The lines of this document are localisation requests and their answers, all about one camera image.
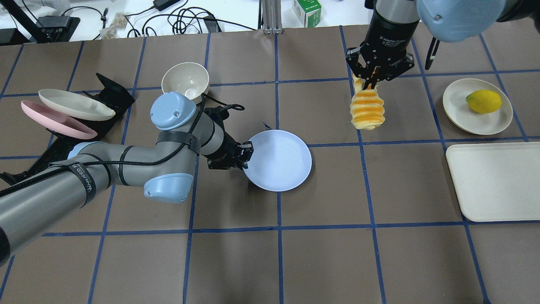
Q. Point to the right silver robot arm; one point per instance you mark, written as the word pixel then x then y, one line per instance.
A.
pixel 453 21

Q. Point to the black power adapter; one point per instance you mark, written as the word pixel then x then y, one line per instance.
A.
pixel 161 5

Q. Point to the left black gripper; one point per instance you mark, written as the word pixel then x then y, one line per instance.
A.
pixel 228 150

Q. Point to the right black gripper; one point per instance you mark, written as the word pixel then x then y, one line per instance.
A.
pixel 387 34

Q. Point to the cream plate in rack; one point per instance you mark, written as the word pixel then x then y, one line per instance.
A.
pixel 75 105

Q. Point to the cream bowl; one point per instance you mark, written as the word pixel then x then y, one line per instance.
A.
pixel 190 79

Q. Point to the green white carton box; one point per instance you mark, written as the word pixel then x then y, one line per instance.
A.
pixel 308 12

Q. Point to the white rectangular tray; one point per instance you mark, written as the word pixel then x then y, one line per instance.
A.
pixel 496 182

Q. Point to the pink plate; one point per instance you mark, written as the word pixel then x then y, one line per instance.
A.
pixel 57 121

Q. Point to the blue plate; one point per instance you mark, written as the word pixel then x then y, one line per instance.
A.
pixel 281 161

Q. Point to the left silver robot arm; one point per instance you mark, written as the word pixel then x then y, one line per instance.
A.
pixel 165 172

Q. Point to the cream round plate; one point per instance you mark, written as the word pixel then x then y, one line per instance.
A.
pixel 457 110

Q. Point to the black plate rack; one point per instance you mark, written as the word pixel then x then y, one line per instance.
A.
pixel 113 95

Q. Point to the yellow lemon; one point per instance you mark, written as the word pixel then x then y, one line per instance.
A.
pixel 484 101

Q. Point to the aluminium frame post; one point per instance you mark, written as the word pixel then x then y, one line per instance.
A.
pixel 270 17

